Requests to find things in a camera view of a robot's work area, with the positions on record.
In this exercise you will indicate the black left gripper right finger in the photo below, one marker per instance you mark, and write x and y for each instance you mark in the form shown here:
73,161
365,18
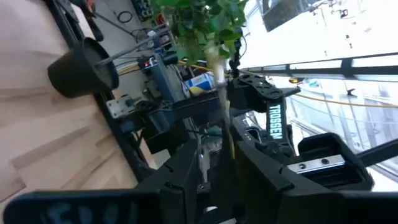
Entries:
261,186

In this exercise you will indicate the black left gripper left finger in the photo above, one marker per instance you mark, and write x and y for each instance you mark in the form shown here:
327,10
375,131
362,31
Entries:
180,186

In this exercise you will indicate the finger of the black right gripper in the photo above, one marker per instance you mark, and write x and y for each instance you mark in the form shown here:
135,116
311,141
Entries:
351,146

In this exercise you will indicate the green yellow tea packet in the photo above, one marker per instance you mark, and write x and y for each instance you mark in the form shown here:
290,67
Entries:
219,81

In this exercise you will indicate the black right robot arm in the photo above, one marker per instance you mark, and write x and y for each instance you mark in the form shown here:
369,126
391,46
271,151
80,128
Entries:
273,121

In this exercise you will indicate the grey power supply unit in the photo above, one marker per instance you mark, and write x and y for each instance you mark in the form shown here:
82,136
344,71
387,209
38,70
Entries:
164,77

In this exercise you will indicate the green plant in black pot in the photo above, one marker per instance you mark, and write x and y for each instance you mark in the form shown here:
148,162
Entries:
77,71

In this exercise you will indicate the orange black shop vacuum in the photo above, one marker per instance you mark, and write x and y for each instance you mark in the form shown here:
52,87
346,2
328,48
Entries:
94,31

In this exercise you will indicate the black window rail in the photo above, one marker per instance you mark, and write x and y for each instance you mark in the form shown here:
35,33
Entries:
311,70

